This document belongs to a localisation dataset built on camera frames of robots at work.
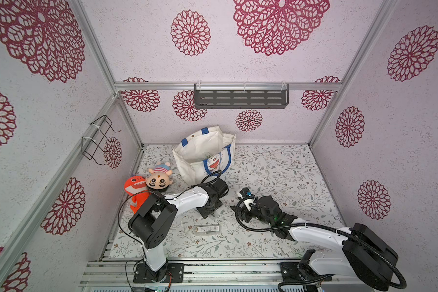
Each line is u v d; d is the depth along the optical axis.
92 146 0.75
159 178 0.94
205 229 0.84
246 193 0.70
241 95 0.95
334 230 0.48
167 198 0.51
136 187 0.91
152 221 0.47
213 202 0.67
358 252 0.42
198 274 0.76
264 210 0.64
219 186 0.74
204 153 1.06
